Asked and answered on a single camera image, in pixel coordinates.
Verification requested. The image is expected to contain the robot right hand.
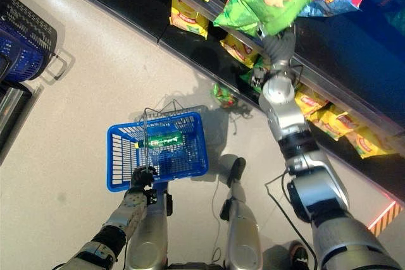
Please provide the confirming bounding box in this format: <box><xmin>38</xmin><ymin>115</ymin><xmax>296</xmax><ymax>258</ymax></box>
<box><xmin>256</xmin><ymin>24</ymin><xmax>297</xmax><ymax>63</ymax></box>

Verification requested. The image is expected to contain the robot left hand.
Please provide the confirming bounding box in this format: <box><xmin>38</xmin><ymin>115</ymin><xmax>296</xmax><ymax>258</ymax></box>
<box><xmin>130</xmin><ymin>165</ymin><xmax>158</xmax><ymax>193</ymax></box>

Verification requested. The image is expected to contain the blue plastic shopping basket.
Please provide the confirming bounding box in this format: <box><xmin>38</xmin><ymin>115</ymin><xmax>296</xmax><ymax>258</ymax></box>
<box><xmin>106</xmin><ymin>99</ymin><xmax>209</xmax><ymax>193</ymax></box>

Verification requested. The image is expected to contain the dark blue shopping basket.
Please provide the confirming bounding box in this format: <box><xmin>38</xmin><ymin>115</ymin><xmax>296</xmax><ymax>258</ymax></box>
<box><xmin>0</xmin><ymin>19</ymin><xmax>45</xmax><ymax>83</ymax></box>

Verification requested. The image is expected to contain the black shopping basket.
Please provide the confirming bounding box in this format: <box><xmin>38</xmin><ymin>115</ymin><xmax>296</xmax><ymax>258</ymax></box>
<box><xmin>0</xmin><ymin>0</ymin><xmax>58</xmax><ymax>62</ymax></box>

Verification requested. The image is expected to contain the green bottle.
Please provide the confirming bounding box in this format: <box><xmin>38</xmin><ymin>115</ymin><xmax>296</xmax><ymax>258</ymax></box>
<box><xmin>134</xmin><ymin>134</ymin><xmax>184</xmax><ymax>149</ymax></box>

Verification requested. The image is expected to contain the small green snack bag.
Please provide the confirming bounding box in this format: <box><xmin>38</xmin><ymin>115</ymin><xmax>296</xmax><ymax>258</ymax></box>
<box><xmin>211</xmin><ymin>82</ymin><xmax>239</xmax><ymax>109</ymax></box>

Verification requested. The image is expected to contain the robot right leg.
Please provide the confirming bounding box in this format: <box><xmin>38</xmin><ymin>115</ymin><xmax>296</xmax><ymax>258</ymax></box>
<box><xmin>220</xmin><ymin>157</ymin><xmax>264</xmax><ymax>270</ymax></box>

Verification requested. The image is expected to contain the metal bin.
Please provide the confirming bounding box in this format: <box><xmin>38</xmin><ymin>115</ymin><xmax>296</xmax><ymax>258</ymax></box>
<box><xmin>0</xmin><ymin>80</ymin><xmax>34</xmax><ymax>154</ymax></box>

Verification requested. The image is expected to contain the person's foot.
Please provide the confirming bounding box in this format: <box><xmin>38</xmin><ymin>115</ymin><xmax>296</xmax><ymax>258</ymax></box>
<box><xmin>288</xmin><ymin>240</ymin><xmax>310</xmax><ymax>270</ymax></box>

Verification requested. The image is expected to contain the thin white cable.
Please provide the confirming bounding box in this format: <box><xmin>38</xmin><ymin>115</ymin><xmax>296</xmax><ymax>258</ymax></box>
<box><xmin>210</xmin><ymin>181</ymin><xmax>223</xmax><ymax>263</ymax></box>

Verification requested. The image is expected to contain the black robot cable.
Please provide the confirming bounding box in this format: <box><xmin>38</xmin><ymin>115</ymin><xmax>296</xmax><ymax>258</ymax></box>
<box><xmin>264</xmin><ymin>168</ymin><xmax>318</xmax><ymax>270</ymax></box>

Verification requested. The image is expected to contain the grey basket stand frame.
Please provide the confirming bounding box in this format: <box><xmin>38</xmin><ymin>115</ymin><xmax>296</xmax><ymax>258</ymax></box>
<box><xmin>40</xmin><ymin>47</ymin><xmax>76</xmax><ymax>82</ymax></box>

